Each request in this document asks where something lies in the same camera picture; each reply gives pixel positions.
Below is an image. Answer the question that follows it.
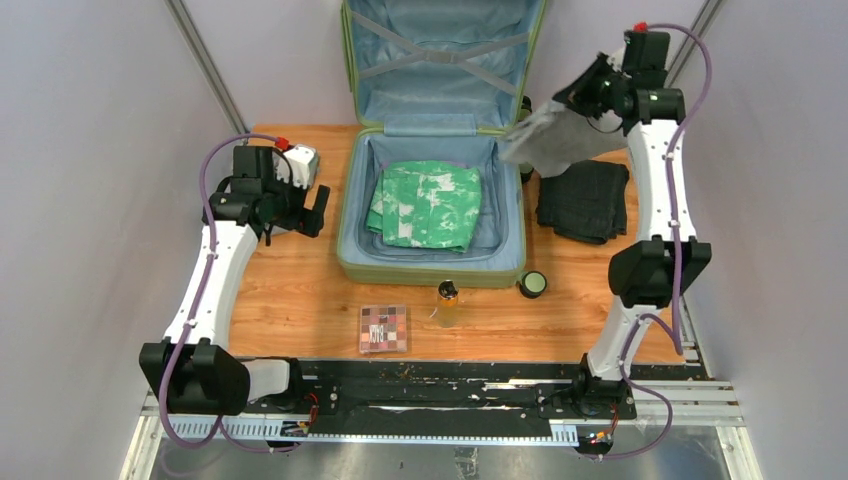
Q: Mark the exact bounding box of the aluminium frame rail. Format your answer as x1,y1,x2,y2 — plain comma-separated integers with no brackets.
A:
121,378,762,479

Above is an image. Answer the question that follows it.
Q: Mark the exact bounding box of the green white patterned cloth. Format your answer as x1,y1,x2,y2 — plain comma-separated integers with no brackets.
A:
365,160,483,253

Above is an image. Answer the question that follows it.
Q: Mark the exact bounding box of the purple cable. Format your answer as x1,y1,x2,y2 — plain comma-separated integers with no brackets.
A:
582,22,714,461
157,133,293,454

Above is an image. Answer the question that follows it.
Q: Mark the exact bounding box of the black folded cloth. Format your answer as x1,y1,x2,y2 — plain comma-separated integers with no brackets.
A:
536,160,630,245

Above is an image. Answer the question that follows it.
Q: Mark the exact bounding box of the green suitcase wheel rear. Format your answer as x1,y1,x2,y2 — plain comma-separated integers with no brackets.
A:
516,96,533,123

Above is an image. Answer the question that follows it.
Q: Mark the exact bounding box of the eyeshadow palette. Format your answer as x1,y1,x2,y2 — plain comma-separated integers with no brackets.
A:
358,305,410,354

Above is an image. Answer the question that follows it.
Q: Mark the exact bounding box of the grey cloth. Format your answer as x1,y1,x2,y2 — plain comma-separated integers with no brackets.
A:
497,100,627,178

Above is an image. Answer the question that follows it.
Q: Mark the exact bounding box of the amber bottle black cap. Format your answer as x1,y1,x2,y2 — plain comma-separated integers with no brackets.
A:
435,280,459,328

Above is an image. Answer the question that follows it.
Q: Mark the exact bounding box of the green suitcase wheel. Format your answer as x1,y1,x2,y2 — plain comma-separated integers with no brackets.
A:
516,96,533,123
518,270,548,299
519,165,535,184

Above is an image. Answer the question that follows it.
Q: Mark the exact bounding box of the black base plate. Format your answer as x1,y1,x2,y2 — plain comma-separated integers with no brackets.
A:
246,360,636,439

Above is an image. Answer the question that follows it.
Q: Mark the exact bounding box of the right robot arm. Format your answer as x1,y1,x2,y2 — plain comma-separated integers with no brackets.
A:
553,23,712,418

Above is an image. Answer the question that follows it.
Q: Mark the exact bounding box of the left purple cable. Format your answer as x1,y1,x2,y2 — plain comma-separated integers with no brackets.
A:
157,133,293,454

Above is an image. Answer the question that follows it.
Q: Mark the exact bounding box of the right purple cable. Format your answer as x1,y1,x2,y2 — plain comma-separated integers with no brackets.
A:
582,22,714,461

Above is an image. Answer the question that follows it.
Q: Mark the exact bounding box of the crumpled grey-green cloth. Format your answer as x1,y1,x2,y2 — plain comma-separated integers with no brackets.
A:
272,147,310,233

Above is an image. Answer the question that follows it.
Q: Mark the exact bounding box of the green suitcase wheel middle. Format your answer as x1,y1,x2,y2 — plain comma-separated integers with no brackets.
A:
519,165,535,184

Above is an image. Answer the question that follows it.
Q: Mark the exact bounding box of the green suitcase blue lining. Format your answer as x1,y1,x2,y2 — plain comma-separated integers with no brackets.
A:
336,1,547,288

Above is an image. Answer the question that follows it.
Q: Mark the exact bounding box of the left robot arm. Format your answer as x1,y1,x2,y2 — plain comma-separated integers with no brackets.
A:
139,141,330,416

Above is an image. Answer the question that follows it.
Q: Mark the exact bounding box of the green suitcase wheel front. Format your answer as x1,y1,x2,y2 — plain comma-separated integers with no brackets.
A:
518,270,548,299

